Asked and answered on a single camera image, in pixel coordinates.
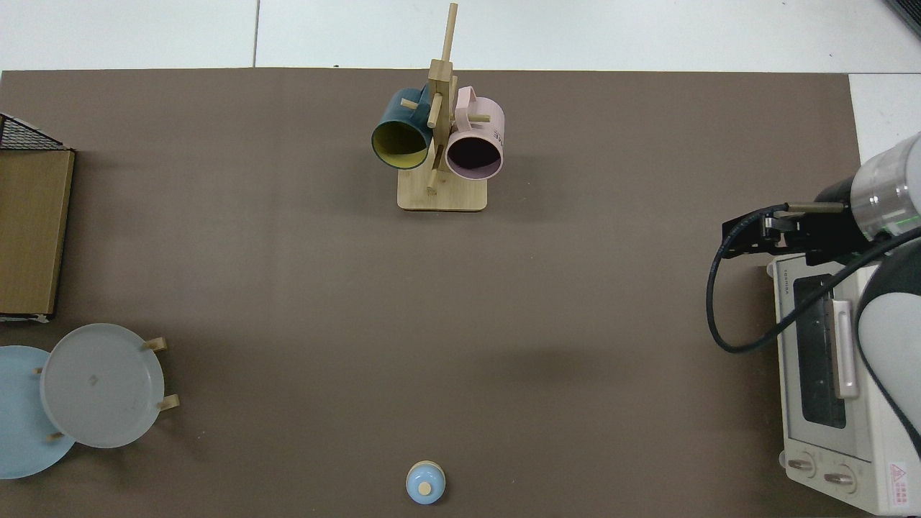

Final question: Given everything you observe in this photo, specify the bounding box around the pale toaster oven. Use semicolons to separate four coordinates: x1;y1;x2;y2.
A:
766;248;921;517

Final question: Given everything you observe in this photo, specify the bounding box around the pink mug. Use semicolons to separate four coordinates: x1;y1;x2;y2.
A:
444;86;506;181

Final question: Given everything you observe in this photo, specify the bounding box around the wooden cup stand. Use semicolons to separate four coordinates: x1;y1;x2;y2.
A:
396;2;489;213

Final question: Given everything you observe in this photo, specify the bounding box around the dark blue mug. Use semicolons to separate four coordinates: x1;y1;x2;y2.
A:
371;86;435;171

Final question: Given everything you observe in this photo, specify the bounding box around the small blue round thing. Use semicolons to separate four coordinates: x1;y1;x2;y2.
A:
405;460;447;506

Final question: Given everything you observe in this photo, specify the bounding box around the brown table cloth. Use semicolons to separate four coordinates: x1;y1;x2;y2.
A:
0;68;870;518

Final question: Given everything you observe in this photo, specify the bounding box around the wooden plate rack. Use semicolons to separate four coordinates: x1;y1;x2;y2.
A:
32;336;181;442

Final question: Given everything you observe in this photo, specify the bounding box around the grey plate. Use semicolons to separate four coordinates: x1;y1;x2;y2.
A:
39;323;165;450

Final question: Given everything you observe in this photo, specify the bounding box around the light blue plate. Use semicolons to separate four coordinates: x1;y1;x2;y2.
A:
0;345;77;481

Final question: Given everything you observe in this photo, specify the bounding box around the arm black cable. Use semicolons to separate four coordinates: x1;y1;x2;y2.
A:
704;203;921;355

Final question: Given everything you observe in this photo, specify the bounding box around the wire basket with wooden floor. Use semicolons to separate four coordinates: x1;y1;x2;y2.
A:
0;112;76;323

